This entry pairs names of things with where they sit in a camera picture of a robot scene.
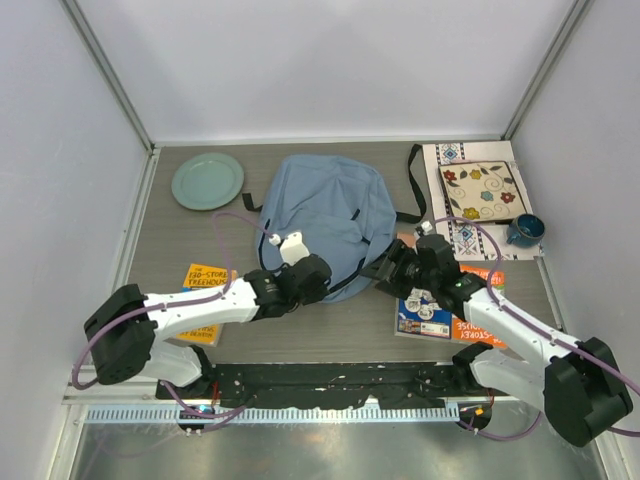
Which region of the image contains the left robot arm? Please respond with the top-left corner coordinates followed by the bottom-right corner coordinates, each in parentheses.
top-left (72, 254), bottom-right (331, 399)

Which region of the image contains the dark blue mug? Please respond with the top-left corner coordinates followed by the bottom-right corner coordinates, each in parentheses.
top-left (506, 214), bottom-right (546, 248)

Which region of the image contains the light blue backpack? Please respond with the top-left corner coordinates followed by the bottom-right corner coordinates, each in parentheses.
top-left (243, 154), bottom-right (427, 303)

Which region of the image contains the patterned white placemat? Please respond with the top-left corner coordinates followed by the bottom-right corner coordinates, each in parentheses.
top-left (422, 141), bottom-right (543, 262)

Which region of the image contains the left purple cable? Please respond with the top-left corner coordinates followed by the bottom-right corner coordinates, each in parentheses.
top-left (71, 211), bottom-right (284, 432)

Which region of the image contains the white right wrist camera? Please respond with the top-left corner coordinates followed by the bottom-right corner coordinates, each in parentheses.
top-left (414, 221), bottom-right (434, 240)

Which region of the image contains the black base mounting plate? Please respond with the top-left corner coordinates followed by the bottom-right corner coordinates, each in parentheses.
top-left (175, 362), bottom-right (489, 410)

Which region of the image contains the floral square plate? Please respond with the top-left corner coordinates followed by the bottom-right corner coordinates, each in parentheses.
top-left (438, 161), bottom-right (528, 224)

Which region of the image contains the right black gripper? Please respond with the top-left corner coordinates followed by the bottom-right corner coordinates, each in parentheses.
top-left (359, 238), bottom-right (438, 301)

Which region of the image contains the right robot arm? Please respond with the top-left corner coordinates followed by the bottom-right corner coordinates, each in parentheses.
top-left (362, 234), bottom-right (633, 447)

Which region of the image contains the orange 78-storey treehouse book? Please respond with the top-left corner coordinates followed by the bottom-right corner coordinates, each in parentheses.
top-left (451, 265), bottom-right (507, 349)

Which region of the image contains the blue illustrated book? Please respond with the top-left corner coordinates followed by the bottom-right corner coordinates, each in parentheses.
top-left (394, 296), bottom-right (453, 340)

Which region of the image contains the teal round plate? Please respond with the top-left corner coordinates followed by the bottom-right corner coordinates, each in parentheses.
top-left (171, 153), bottom-right (245, 211)

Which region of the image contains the yellow 130-storey treehouse book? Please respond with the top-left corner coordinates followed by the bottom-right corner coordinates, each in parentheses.
top-left (175, 263), bottom-right (228, 347)

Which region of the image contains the slotted cable duct rail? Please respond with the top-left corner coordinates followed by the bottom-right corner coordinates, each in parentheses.
top-left (84, 403), bottom-right (460, 425)

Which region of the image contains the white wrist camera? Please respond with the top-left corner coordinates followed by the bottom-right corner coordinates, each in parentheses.
top-left (269, 231), bottom-right (310, 266)
top-left (414, 221), bottom-right (434, 240)

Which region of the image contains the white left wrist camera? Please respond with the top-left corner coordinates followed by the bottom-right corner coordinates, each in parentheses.
top-left (269, 231), bottom-right (310, 266)

